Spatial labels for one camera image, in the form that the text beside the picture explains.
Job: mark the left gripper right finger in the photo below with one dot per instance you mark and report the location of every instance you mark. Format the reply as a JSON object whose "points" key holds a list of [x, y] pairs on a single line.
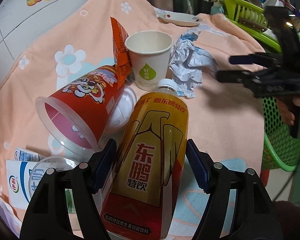
{"points": [[238, 206]]}

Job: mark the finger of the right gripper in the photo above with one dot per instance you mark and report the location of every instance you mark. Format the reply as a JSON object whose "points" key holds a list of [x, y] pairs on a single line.
{"points": [[238, 76], [256, 58]]}

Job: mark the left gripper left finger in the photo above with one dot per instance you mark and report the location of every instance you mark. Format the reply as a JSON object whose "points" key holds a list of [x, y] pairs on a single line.
{"points": [[47, 215]]}

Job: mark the blue white milk carton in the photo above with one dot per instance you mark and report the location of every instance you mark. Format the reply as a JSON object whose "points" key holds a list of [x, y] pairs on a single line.
{"points": [[22, 178]]}

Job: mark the white paper ball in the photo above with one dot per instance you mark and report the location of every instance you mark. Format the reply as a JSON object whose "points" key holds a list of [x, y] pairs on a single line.
{"points": [[187, 62]]}

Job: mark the yellow energy drink bottle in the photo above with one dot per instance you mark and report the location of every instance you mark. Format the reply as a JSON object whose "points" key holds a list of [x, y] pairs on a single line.
{"points": [[143, 195]]}

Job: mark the green mesh trash basket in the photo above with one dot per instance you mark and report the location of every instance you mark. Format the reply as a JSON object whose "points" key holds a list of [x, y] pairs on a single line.
{"points": [[280, 150]]}

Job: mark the green dish rack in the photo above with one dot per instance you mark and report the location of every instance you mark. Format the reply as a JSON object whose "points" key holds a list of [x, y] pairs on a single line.
{"points": [[251, 19]]}

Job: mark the peach floral towel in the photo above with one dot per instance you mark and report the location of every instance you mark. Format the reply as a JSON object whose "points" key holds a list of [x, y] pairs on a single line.
{"points": [[82, 46]]}

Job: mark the small milk carton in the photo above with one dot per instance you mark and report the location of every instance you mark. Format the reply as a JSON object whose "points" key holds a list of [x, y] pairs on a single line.
{"points": [[21, 154]]}

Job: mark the white ceramic plate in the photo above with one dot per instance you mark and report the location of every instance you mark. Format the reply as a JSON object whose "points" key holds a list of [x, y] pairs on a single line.
{"points": [[180, 19]]}

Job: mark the white paper cup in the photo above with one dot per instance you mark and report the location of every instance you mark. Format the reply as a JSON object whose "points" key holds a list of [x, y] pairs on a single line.
{"points": [[149, 52]]}

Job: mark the red plastic cup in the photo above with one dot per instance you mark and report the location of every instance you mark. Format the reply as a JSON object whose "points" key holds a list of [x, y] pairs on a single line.
{"points": [[77, 114]]}

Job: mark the clear plastic dome lid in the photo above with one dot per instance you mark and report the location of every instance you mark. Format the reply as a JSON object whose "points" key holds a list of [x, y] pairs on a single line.
{"points": [[122, 111]]}

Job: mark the orange snack packet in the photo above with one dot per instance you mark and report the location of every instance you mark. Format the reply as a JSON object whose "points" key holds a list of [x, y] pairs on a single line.
{"points": [[121, 55]]}

